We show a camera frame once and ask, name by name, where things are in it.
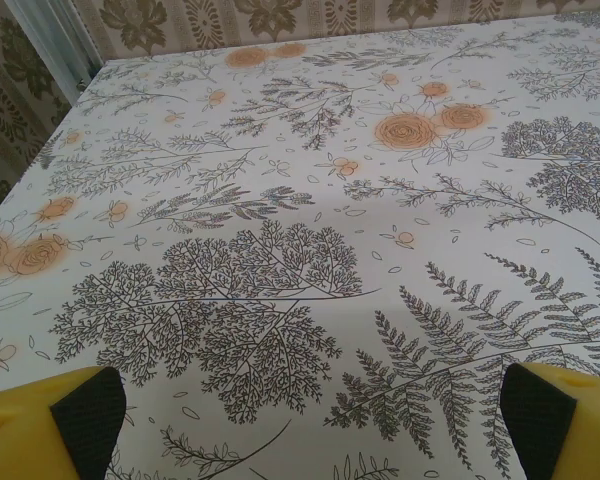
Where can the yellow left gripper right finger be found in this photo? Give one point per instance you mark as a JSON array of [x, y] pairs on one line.
[[570, 430]]

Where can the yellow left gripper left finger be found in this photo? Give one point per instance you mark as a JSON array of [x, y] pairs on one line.
[[40, 430]]

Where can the aluminium corner post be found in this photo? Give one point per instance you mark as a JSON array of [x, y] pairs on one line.
[[65, 40]]

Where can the floral tablecloth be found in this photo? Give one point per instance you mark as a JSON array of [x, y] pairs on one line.
[[300, 225]]

